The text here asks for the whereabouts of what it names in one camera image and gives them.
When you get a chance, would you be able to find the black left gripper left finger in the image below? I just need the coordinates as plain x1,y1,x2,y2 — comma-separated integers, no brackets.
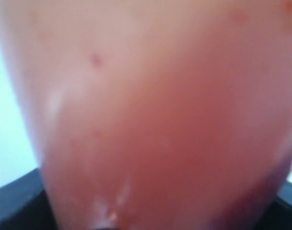
0,170,57,230

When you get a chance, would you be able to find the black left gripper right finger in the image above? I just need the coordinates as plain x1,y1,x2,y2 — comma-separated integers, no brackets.
269,182,292,230

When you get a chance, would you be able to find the red sauce squeeze bottle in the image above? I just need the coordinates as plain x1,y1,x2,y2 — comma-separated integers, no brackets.
0,0,292,230

